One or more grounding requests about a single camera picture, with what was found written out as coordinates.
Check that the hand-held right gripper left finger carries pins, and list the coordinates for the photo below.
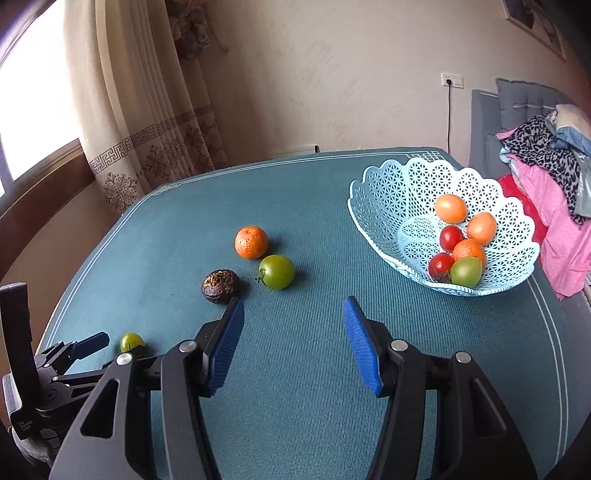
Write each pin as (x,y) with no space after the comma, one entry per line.
(226,346)

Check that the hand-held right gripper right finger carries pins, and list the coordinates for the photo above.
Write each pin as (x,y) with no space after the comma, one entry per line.
(362,346)

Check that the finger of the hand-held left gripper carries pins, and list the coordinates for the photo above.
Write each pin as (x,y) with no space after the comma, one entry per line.
(85,381)
(92,344)

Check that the small green tomato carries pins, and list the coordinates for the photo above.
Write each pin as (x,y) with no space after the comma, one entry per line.
(132,343)

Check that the red tomato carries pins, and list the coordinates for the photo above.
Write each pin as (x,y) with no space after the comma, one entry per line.
(440,265)
(450,237)

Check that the large green tomato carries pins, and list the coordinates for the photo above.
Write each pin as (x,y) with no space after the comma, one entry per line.
(466,272)
(276,272)

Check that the light blue plastic basket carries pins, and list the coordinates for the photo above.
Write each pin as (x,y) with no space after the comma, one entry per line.
(388,207)

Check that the large orange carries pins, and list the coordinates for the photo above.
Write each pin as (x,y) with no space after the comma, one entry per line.
(470,250)

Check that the orange-yellow tomato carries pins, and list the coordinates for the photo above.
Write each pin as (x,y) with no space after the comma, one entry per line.
(482,228)
(451,207)

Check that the dark brown passion fruit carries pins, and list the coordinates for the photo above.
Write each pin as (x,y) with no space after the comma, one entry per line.
(220,286)

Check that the small tangerine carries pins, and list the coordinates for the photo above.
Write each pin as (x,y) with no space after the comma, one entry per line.
(251,242)

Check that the teal tablecloth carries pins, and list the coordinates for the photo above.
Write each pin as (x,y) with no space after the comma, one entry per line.
(300,221)

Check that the white ribbed heater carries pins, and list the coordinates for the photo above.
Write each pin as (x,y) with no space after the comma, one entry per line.
(300,150)

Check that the red cloth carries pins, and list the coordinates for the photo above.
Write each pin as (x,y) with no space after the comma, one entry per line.
(519,194)

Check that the pink cloth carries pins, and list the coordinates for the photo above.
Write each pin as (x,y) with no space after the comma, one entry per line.
(561,240)

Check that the beige patterned curtain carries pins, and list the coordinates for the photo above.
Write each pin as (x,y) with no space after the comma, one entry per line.
(129,115)

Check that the grey padded headboard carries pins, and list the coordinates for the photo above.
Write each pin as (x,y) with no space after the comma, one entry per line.
(489,115)

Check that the leopard print cloth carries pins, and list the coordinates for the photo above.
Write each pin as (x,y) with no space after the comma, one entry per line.
(549,152)

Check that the grey green cloth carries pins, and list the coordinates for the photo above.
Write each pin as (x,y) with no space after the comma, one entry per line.
(584,189)

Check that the light blue white cloth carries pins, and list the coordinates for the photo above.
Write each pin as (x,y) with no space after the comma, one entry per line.
(570,127)

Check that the dark gathered curtain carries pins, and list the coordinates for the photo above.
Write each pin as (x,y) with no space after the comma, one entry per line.
(191,32)

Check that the window with brown frame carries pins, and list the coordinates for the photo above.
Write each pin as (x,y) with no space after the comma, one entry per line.
(32,115)

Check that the white wall socket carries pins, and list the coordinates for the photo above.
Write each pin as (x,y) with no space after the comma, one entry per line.
(451,79)

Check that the framed wall picture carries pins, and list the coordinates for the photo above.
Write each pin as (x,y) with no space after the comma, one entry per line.
(538,27)

